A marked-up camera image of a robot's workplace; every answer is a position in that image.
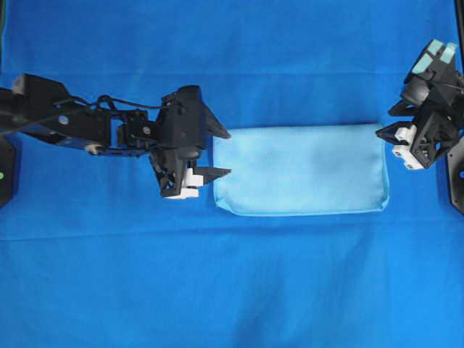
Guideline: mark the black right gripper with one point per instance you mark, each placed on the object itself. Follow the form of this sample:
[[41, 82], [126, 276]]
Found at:
[[432, 96]]

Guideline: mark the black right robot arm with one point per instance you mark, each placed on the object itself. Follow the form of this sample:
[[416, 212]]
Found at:
[[456, 21]]

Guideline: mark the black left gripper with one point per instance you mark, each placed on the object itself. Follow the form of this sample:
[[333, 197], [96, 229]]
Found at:
[[180, 135]]

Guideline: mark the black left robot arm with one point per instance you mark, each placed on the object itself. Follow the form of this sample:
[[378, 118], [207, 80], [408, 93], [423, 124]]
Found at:
[[44, 109]]

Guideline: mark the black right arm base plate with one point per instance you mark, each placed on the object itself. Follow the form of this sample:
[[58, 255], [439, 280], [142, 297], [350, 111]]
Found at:
[[455, 174]]

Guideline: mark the light blue towel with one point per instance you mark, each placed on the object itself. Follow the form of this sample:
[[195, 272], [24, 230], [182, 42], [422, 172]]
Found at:
[[302, 171]]

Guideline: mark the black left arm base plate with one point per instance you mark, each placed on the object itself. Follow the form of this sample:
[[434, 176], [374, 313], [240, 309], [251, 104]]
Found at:
[[8, 171]]

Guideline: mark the dark blue table cloth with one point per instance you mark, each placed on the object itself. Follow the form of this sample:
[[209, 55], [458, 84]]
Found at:
[[93, 256]]

